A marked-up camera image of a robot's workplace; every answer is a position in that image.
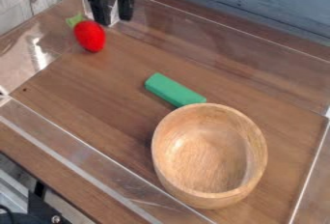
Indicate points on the clear acrylic right wall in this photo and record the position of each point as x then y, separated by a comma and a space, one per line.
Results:
312, 209

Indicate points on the wooden bowl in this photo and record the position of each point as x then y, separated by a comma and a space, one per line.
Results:
210, 155

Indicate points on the red toy strawberry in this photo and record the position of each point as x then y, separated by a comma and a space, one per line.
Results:
89, 33

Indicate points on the clear acrylic wall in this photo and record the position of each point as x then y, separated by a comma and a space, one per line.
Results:
312, 209
268, 60
94, 182

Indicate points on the clear acrylic back wall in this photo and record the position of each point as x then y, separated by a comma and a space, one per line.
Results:
268, 60

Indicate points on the black clamp with cable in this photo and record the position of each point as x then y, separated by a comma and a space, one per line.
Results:
28, 210

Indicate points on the clear acrylic front wall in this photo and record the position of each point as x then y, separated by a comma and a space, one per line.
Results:
94, 182

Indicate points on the green rectangular block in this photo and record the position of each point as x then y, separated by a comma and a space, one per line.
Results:
171, 91

